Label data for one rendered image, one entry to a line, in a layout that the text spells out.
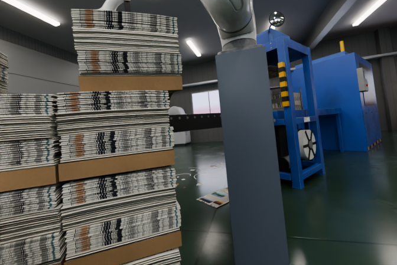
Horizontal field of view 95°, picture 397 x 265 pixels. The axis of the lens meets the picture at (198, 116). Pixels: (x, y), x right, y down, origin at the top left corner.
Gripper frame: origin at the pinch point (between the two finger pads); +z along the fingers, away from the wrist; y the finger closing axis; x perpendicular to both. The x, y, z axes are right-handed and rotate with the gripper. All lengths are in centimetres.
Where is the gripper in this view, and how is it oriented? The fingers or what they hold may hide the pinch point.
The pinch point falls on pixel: (127, 8)
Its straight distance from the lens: 85.4
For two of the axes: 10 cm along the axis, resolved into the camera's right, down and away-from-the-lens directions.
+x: -9.5, 0.8, -3.1
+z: 3.1, 0.1, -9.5
